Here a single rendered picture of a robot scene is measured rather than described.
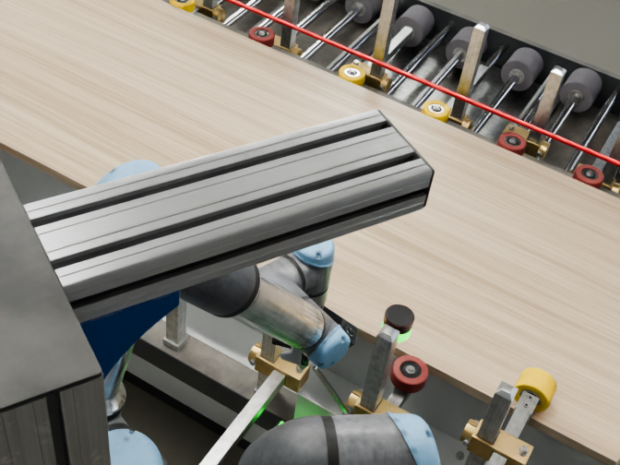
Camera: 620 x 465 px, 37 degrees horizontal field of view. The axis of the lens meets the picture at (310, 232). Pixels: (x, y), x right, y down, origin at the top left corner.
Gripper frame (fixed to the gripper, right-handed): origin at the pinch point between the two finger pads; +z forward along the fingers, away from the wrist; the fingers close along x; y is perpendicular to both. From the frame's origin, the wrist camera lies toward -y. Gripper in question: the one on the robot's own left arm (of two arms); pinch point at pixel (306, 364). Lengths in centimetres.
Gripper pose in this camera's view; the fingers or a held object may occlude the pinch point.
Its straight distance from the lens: 192.1
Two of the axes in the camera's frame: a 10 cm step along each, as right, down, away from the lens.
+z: -1.1, 7.0, 7.0
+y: -9.8, -2.0, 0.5
